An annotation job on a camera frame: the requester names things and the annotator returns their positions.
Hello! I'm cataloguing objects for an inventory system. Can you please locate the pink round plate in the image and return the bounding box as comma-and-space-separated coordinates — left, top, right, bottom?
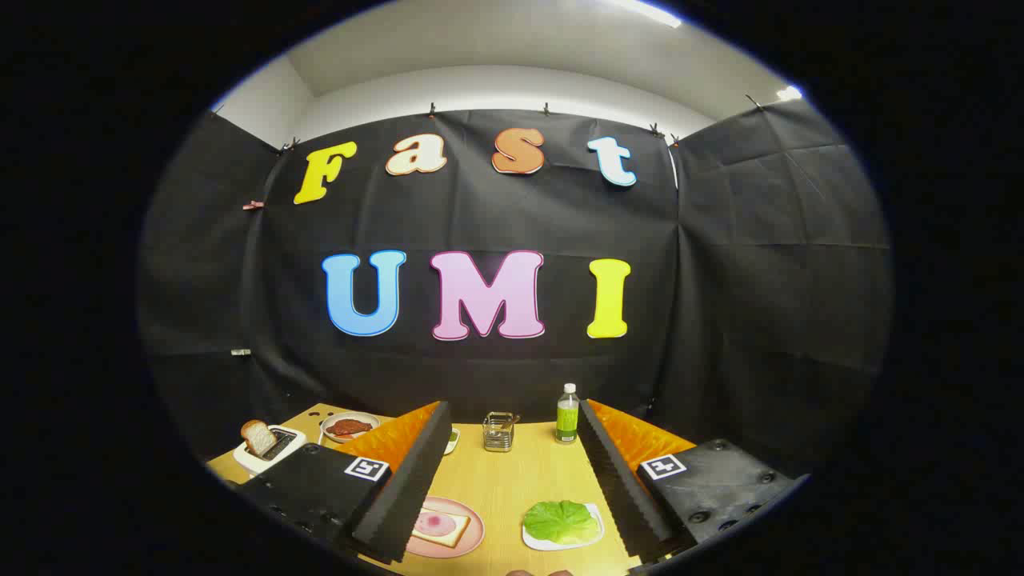
404, 496, 486, 558

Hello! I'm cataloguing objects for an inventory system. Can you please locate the bread slice under ham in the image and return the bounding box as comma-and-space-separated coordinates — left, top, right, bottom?
412, 509, 471, 549

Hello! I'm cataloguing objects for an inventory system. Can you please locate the black backdrop cloth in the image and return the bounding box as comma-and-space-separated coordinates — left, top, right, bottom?
138, 98, 893, 481

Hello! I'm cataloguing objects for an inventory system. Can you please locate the white toaster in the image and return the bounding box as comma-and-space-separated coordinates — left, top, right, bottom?
234, 425, 307, 478

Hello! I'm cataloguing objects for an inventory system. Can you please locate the green label plastic bottle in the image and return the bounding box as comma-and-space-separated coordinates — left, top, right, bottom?
556, 383, 580, 444

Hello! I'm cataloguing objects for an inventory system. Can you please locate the metal wire utensil holder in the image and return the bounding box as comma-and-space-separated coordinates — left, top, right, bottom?
482, 412, 521, 453

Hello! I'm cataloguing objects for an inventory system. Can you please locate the plain white bread slice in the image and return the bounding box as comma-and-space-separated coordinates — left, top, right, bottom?
242, 419, 277, 457

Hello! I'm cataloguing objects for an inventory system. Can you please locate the white oval plate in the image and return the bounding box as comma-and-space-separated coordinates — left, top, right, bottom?
320, 411, 382, 444

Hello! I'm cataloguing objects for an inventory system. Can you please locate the white square plate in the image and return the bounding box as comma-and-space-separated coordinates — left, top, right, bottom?
522, 502, 605, 552

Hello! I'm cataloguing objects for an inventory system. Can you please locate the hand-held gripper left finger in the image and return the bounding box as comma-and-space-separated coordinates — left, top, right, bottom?
237, 400, 454, 566

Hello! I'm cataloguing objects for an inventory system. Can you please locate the green lettuce leaf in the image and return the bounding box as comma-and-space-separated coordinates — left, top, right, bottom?
524, 500, 599, 545

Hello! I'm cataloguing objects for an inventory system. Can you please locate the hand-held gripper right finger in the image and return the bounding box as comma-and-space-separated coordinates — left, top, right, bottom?
578, 398, 810, 565

